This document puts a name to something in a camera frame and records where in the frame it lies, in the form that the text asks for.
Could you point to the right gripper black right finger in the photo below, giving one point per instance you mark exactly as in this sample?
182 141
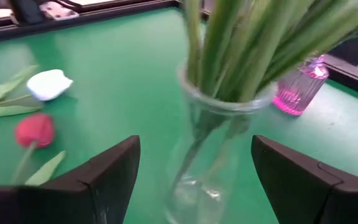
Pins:
315 199

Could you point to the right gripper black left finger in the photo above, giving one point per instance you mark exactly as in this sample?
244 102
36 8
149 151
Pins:
73 202

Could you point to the dark red artificial tulip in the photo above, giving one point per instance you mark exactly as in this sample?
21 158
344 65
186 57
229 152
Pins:
34 129

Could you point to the yellow artificial flower bunch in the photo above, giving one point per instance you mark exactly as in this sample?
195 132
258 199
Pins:
259 46

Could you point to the pink ribbed glass vase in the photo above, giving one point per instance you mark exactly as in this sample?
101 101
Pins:
294 93

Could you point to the clear glass vase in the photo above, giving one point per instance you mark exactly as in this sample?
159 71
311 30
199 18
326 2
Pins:
197 193

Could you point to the silver metal bracket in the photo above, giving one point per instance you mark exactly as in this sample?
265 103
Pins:
56 11

